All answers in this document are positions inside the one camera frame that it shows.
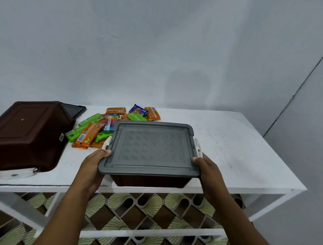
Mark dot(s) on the person's left hand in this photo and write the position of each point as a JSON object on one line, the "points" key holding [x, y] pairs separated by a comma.
{"points": [[89, 174]]}

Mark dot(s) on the person's right forearm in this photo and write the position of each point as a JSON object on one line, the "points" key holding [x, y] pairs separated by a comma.
{"points": [[234, 222]]}

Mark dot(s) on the person's right hand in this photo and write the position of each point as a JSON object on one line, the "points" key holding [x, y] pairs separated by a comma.
{"points": [[210, 181]]}

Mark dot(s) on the person's left forearm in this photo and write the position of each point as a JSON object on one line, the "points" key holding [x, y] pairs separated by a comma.
{"points": [[65, 219]]}

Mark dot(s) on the dark grey lid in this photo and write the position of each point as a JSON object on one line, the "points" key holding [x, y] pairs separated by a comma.
{"points": [[151, 149], [74, 109]]}

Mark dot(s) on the pile of colourful snacks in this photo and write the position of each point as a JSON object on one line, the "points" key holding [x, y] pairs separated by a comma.
{"points": [[85, 135]]}

